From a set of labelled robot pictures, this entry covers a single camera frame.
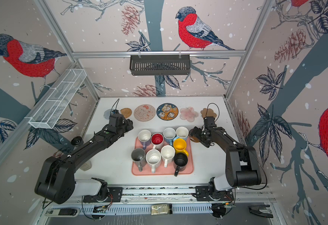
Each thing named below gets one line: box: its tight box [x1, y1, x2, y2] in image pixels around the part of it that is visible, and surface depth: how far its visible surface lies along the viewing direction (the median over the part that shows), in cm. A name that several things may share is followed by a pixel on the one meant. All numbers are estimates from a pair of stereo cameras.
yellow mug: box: [172, 137, 189, 157], surface depth 86 cm
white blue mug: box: [175, 126, 189, 141], surface depth 91 cm
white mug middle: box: [160, 144, 176, 168], surface depth 81 cm
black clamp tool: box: [247, 204, 274, 218], surface depth 69 cm
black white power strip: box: [44, 208, 80, 218], surface depth 67 cm
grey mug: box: [130, 148, 147, 173], surface depth 80 cm
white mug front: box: [145, 149, 162, 174], surface depth 81 cm
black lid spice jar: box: [70, 135, 84, 147], surface depth 85 cm
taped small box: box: [150, 203, 173, 216], surface depth 67 cm
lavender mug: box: [137, 129, 152, 150], surface depth 92 cm
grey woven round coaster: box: [103, 108, 115, 120], surface depth 113 cm
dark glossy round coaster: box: [188, 128, 201, 143], surface depth 87 cm
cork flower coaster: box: [200, 107, 217, 119], surface depth 113 cm
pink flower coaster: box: [179, 106, 199, 123], surface depth 113 cm
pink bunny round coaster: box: [133, 104, 157, 122], surface depth 113 cm
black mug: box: [173, 152, 189, 178], surface depth 79 cm
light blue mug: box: [163, 127, 176, 146], surface depth 90 cm
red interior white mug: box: [150, 132, 165, 150], surface depth 89 cm
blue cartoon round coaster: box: [156, 102, 179, 121], surface depth 113 cm
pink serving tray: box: [132, 136, 194, 176], surface depth 82 cm
